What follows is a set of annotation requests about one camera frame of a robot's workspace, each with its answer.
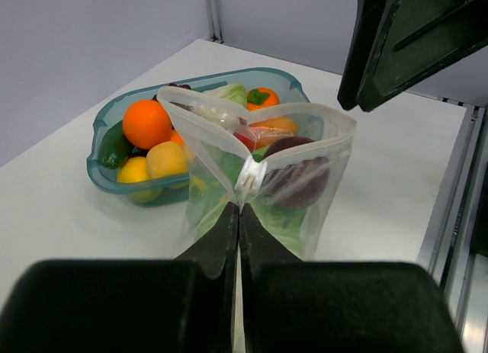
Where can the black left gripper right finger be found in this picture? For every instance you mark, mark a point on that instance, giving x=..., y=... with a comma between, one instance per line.
x=257, y=247

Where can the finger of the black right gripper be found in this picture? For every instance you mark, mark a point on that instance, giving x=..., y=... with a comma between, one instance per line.
x=416, y=39
x=369, y=14

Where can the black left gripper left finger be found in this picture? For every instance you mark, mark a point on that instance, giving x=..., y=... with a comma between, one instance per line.
x=212, y=310

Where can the dark red plum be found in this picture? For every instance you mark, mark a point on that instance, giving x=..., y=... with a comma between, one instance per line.
x=297, y=186

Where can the green white lettuce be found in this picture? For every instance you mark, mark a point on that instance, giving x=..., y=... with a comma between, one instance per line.
x=208, y=197

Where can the teal plastic basket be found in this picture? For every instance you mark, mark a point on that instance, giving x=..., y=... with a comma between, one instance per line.
x=286, y=85

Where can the clear dotted zip bag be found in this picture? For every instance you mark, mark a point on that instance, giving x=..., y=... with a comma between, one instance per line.
x=204, y=120

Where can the yellow peach fruit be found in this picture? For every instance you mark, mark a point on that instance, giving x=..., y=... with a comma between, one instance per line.
x=166, y=159

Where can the orange red bell pepper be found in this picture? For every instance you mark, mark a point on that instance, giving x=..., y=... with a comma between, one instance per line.
x=261, y=134

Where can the yellow lemon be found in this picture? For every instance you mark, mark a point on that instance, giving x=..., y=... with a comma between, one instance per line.
x=135, y=170

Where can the green cucumber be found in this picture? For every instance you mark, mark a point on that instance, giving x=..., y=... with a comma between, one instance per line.
x=115, y=148

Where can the orange fruit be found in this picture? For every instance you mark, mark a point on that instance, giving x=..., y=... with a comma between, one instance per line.
x=146, y=124

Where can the orange persimmon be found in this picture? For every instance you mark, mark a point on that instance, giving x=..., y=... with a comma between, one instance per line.
x=259, y=98

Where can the red grapes bunch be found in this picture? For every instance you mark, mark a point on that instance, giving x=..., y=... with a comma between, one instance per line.
x=172, y=84

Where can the left aluminium frame post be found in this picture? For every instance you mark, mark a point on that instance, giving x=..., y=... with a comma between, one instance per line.
x=215, y=22

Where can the aluminium frame post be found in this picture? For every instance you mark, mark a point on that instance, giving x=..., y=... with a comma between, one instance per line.
x=215, y=22
x=445, y=249

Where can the right aluminium frame post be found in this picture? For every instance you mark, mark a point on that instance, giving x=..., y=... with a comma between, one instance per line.
x=445, y=249

